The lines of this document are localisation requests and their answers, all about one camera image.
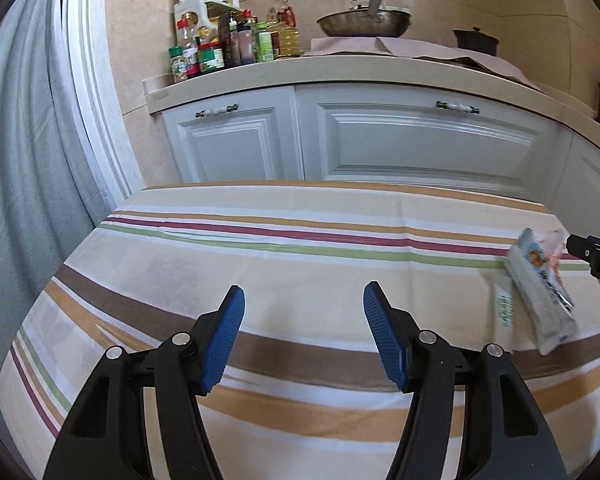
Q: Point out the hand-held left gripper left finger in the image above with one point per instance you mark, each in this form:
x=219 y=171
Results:
x=227 y=330

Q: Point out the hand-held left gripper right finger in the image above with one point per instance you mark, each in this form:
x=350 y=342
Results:
x=380 y=330

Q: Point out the silver snack packet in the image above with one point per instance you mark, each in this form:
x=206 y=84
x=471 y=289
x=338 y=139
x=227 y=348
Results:
x=542 y=300

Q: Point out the clear red printed wrapper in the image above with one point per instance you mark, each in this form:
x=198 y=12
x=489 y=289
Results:
x=555 y=255

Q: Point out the striped tablecloth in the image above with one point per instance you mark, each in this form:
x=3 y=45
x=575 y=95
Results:
x=230 y=270

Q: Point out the narrow white cabinet door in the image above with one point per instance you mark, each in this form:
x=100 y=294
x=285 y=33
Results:
x=595 y=175
x=230 y=140

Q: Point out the small green white sachet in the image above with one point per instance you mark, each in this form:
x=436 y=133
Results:
x=504 y=305

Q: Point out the wide white cabinet door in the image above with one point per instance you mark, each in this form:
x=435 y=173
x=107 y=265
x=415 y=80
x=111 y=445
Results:
x=430 y=140

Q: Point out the black cooking pot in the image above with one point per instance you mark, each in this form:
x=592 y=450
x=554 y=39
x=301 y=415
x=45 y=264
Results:
x=476 y=41

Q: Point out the grey curtain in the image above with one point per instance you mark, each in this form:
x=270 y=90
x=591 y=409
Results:
x=30 y=185

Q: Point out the beige stove cover cloth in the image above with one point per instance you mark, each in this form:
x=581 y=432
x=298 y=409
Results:
x=430 y=52

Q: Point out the beige kitchen countertop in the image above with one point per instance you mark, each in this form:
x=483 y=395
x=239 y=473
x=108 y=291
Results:
x=330 y=72

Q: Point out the cluster of condiment bottles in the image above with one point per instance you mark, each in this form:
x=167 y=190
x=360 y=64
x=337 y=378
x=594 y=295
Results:
x=210 y=55

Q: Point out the large cooking oil jug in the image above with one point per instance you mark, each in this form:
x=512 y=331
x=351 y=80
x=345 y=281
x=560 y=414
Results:
x=285 y=35

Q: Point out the metal wok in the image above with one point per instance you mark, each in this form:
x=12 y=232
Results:
x=362 y=25

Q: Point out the white shelf rack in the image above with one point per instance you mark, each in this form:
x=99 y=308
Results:
x=190 y=10

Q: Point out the white door frame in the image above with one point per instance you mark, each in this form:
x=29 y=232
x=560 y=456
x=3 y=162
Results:
x=97 y=110

